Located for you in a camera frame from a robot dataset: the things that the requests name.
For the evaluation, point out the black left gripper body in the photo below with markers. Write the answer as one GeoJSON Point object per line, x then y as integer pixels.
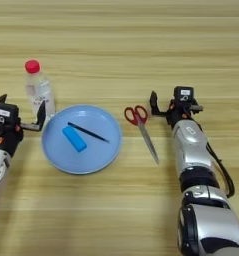
{"type": "Point", "coordinates": [6, 140]}

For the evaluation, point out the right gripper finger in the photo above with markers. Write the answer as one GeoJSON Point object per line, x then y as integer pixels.
{"type": "Point", "coordinates": [153, 105]}

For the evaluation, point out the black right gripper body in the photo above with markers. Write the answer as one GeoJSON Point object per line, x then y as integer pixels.
{"type": "Point", "coordinates": [181, 113]}

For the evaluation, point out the clear red-capped water bottle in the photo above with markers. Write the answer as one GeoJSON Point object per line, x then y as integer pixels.
{"type": "Point", "coordinates": [37, 86]}

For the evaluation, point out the blue rectangular eraser block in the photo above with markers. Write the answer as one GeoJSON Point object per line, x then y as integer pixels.
{"type": "Point", "coordinates": [74, 138]}

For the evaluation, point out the thin black pen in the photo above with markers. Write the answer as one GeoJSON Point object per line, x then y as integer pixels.
{"type": "Point", "coordinates": [89, 132]}

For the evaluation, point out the light blue round plate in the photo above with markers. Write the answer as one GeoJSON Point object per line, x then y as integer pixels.
{"type": "Point", "coordinates": [91, 156]}

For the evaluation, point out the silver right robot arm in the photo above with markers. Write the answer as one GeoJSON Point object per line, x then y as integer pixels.
{"type": "Point", "coordinates": [194, 150]}

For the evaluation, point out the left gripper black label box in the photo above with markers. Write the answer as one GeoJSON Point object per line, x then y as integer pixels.
{"type": "Point", "coordinates": [4, 114]}

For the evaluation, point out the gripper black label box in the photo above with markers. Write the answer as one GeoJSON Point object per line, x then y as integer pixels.
{"type": "Point", "coordinates": [183, 94]}
{"type": "Point", "coordinates": [4, 114]}

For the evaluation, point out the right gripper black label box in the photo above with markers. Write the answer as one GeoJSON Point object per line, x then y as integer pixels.
{"type": "Point", "coordinates": [183, 94]}

